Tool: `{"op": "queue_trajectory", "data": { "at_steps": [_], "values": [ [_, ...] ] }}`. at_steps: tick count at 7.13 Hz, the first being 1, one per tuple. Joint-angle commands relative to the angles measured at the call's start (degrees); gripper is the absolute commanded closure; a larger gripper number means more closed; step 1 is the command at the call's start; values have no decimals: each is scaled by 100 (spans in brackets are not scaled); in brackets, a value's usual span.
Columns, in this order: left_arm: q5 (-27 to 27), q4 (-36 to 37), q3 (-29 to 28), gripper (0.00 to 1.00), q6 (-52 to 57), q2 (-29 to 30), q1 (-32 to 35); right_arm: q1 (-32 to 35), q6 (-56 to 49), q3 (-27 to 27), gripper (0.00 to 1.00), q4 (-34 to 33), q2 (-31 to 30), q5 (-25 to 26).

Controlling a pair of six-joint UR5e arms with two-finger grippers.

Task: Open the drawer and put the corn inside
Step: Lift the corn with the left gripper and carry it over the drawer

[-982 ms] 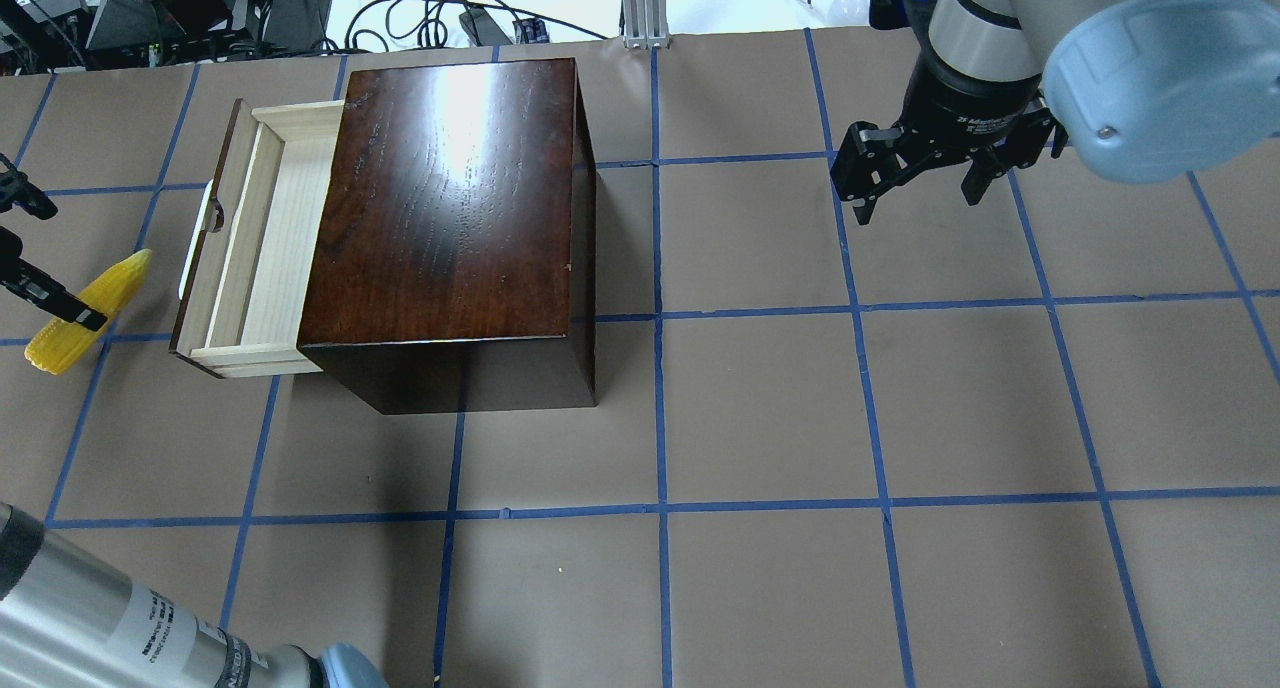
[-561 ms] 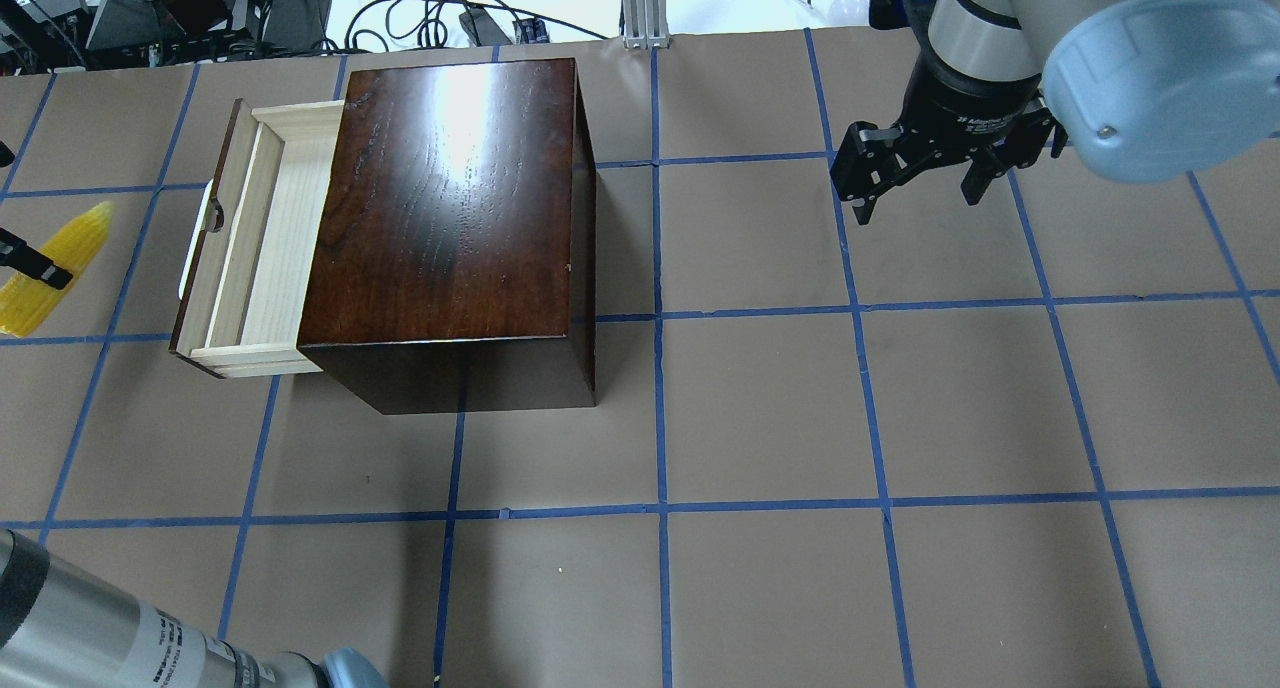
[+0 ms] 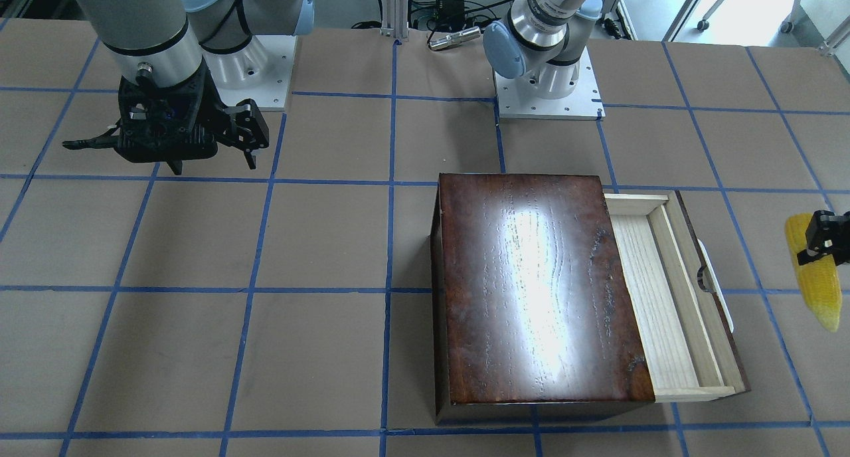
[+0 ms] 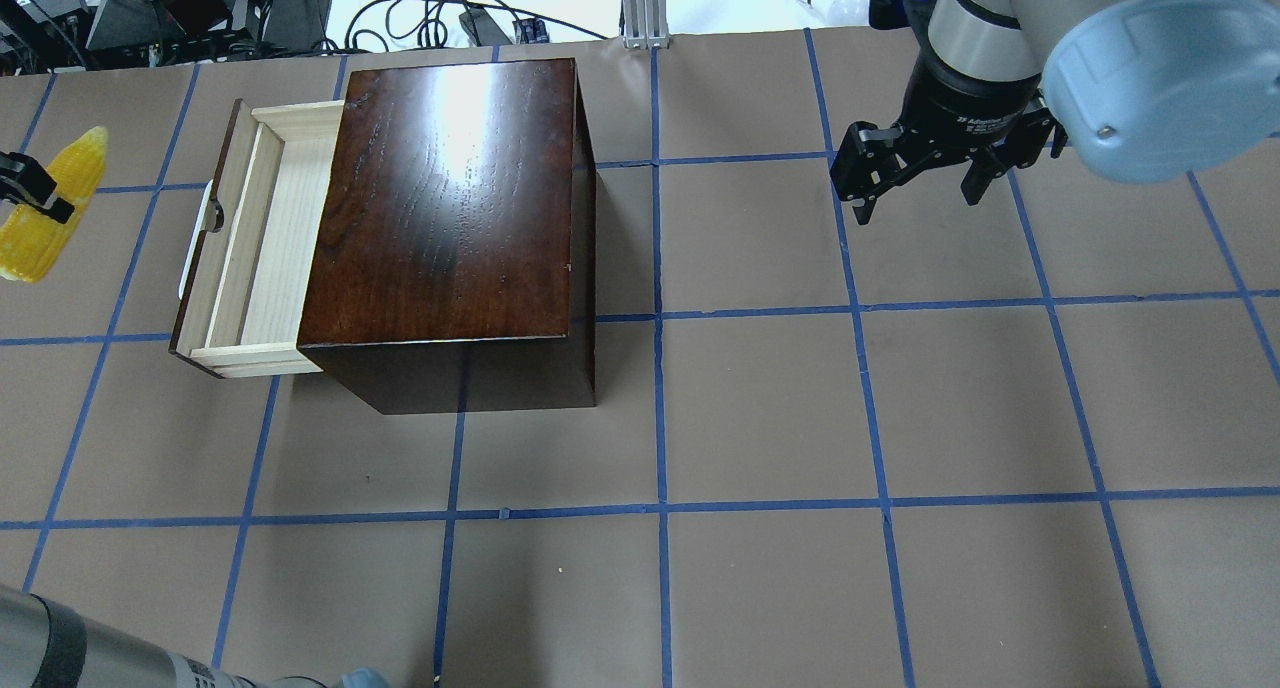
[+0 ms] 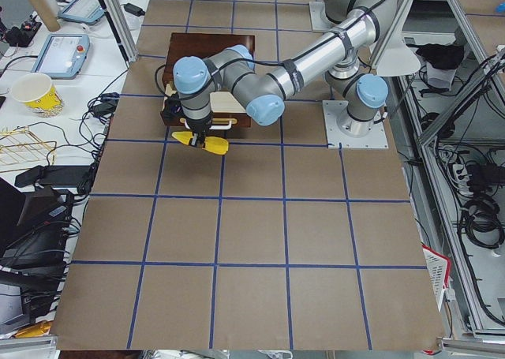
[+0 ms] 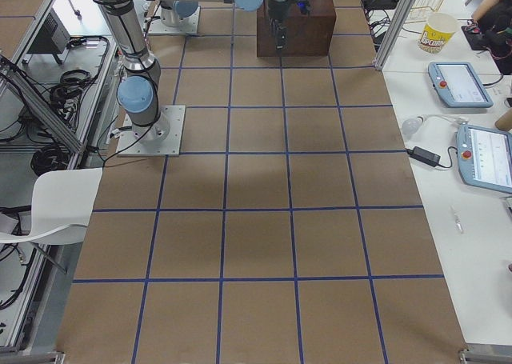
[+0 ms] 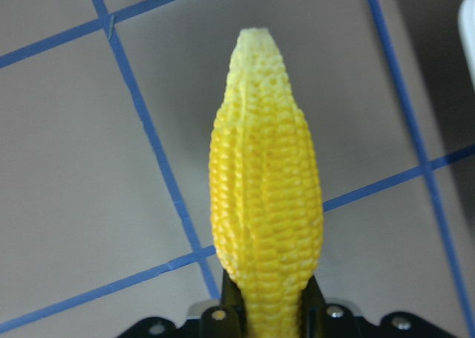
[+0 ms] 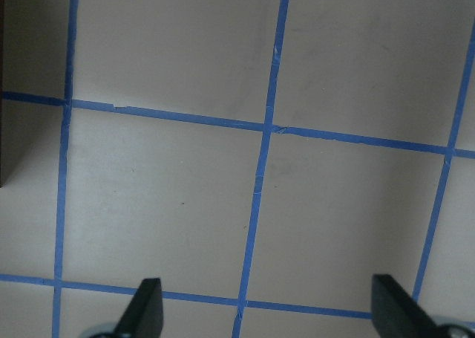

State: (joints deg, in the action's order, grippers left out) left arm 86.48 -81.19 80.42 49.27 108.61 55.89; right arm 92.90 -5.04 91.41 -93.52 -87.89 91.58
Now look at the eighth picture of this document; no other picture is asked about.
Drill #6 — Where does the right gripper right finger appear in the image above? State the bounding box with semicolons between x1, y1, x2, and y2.
371;274;450;338

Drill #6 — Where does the dark wooden drawer cabinet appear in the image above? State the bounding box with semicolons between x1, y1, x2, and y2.
0;0;4;174

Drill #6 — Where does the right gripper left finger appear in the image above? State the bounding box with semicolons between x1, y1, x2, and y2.
113;278;164;338

